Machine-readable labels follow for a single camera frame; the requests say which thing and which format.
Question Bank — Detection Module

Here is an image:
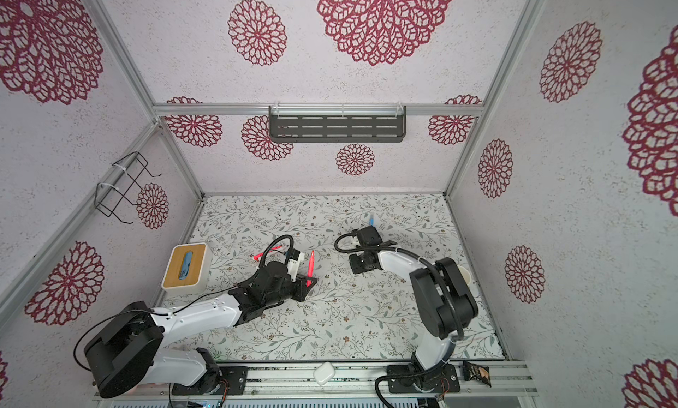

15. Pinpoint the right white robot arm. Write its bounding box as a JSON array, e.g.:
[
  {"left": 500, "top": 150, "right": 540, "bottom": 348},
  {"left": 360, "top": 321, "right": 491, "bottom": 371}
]
[{"left": 342, "top": 247, "right": 478, "bottom": 372}]

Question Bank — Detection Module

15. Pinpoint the dark metal wall shelf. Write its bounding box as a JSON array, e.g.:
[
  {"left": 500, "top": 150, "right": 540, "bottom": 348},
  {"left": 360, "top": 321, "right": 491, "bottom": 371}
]
[{"left": 268, "top": 106, "right": 407, "bottom": 143}]

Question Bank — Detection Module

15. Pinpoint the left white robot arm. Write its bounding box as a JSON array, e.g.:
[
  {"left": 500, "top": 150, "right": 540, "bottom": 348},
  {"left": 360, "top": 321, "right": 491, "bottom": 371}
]
[{"left": 84, "top": 262, "right": 317, "bottom": 398}]

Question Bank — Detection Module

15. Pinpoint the white wooden-top tissue box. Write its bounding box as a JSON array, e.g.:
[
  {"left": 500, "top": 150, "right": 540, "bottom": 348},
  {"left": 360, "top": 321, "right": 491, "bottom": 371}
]
[{"left": 162, "top": 242, "right": 212, "bottom": 298}]

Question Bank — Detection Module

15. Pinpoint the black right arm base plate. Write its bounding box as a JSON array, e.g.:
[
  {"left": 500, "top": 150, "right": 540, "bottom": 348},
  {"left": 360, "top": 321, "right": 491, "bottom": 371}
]
[{"left": 386, "top": 364, "right": 461, "bottom": 394}]

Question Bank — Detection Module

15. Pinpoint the black wire wall rack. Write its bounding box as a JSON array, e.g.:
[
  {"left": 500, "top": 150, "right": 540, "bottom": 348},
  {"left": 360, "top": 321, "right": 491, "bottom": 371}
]
[{"left": 93, "top": 151, "right": 162, "bottom": 224}]

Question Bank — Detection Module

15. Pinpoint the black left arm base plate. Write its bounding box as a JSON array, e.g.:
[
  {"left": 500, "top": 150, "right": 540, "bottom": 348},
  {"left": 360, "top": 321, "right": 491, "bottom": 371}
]
[{"left": 169, "top": 366, "right": 249, "bottom": 397}]

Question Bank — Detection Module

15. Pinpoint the white pad on rail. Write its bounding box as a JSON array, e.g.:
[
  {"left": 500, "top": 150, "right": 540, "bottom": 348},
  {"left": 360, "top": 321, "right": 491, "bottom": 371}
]
[{"left": 314, "top": 362, "right": 337, "bottom": 386}]

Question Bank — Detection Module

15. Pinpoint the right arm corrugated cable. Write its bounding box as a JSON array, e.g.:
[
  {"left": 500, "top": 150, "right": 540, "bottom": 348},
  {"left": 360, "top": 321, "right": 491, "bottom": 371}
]
[{"left": 333, "top": 232, "right": 467, "bottom": 408}]

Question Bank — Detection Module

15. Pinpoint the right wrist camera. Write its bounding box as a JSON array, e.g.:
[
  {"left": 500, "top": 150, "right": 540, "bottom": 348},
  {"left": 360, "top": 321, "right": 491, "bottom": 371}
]
[{"left": 356, "top": 226, "right": 383, "bottom": 247}]

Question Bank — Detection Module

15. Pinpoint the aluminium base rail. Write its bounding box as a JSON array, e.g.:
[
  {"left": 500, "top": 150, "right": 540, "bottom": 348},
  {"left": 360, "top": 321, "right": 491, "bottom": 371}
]
[{"left": 88, "top": 360, "right": 539, "bottom": 407}]

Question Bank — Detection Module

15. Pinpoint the pink highlighter pen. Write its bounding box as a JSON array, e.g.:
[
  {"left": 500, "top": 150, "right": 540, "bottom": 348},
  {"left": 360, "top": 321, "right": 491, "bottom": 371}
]
[{"left": 252, "top": 247, "right": 276, "bottom": 261}]

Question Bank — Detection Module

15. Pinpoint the cream ceramic mug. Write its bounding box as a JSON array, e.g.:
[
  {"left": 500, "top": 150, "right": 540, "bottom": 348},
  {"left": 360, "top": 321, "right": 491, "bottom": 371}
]
[{"left": 457, "top": 266, "right": 472, "bottom": 289}]

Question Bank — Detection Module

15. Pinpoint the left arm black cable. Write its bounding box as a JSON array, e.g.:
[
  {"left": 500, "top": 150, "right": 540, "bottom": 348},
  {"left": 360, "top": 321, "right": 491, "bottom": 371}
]
[{"left": 72, "top": 234, "right": 296, "bottom": 372}]

